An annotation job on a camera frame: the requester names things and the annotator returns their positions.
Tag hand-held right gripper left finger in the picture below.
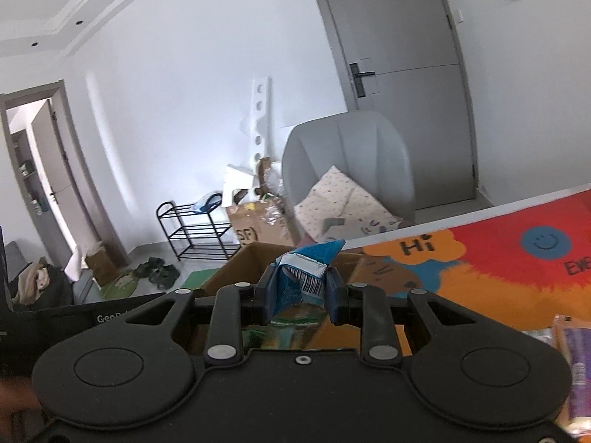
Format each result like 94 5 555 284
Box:
124 264 283 365

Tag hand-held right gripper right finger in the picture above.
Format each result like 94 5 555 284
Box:
325 269 481 364

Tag blue snack packet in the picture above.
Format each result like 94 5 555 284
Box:
270 239 346 328

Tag long purple snack packet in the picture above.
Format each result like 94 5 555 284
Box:
551 314 591 425

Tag dark sofa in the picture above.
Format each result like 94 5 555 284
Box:
9 240 75 308

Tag beige clothes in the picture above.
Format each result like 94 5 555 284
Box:
18 261 51 305

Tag printed brown cardboard box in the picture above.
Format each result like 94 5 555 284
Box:
225 194 301 247

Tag white bag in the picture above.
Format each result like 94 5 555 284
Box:
65 244 88 282

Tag green floor mat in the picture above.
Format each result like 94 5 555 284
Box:
99 270 139 301

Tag small cardboard box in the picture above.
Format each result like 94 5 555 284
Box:
85 244 118 284

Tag black shoe rack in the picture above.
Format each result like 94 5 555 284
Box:
156 192 241 261

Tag clear plastic wrap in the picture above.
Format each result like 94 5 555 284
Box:
259 166 289 227

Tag dotted cream pillow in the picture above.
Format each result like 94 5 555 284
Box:
294 165 402 243

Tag dark sandal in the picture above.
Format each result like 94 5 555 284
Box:
134 257 164 280
150 265 181 291

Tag blue white item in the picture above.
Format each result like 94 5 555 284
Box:
191 192 222 213

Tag white foam piece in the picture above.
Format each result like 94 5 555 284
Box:
222 164 259 208

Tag colourful printed table mat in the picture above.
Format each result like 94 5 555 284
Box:
178 185 591 430

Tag grey chair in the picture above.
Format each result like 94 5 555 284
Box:
281 111 416 241

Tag brown interior door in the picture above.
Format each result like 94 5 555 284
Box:
30 99 100 259

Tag wooden shelf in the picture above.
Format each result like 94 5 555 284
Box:
11 129 42 215

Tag white foam board with holes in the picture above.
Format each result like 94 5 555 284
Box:
240 76 271 176

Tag grey door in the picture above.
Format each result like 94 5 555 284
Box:
305 0 478 213

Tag black door handle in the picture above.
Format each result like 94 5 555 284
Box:
349 62 377 99

